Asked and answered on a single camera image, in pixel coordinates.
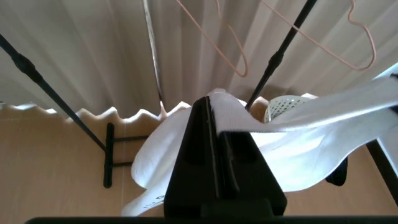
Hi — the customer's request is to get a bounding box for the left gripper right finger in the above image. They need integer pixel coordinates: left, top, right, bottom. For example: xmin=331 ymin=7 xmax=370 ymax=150
xmin=216 ymin=131 xmax=288 ymax=218

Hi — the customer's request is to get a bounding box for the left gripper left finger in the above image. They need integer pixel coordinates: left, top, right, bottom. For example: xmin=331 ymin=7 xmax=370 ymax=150
xmin=163 ymin=95 xmax=221 ymax=219

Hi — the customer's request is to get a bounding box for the white printed sleeveless top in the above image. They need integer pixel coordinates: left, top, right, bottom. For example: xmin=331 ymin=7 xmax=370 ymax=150
xmin=121 ymin=71 xmax=398 ymax=218

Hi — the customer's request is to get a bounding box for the pink clothes hanger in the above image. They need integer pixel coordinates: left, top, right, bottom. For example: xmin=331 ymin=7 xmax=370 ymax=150
xmin=176 ymin=0 xmax=249 ymax=78
xmin=260 ymin=0 xmax=377 ymax=72

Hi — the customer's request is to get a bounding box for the black clothes rack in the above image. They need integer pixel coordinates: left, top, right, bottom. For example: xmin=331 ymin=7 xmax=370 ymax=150
xmin=0 ymin=0 xmax=318 ymax=189

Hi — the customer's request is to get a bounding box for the white laundry basket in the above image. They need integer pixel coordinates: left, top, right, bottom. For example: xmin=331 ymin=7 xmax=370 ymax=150
xmin=264 ymin=95 xmax=315 ymax=124

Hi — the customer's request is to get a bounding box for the beige curtain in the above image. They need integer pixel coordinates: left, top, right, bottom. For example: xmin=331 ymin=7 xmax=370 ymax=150
xmin=0 ymin=0 xmax=398 ymax=121

